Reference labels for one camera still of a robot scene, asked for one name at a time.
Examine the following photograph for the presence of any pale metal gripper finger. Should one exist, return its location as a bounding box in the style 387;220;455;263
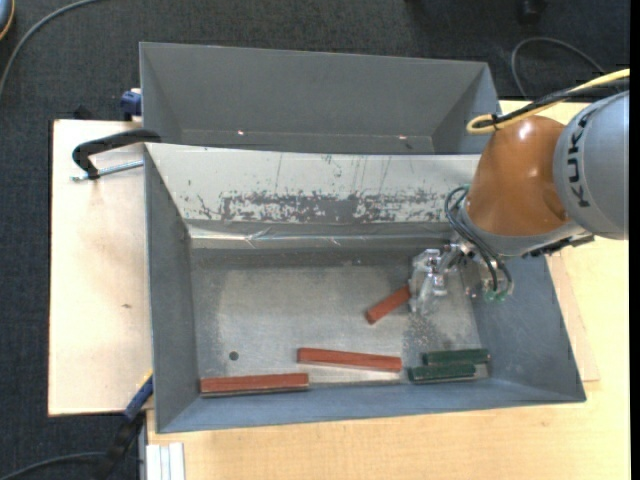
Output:
409;248;443;289
410;270;450;315

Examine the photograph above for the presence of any grey metal bin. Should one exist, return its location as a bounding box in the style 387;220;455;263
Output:
138;41;587;434

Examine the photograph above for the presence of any red-brown block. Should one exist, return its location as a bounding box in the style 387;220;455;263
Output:
364;284;414;326
199;372;311;397
296;347;404;374

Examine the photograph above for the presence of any dark green flat block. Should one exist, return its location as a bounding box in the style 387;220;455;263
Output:
406;362;480;384
421;348;491;367

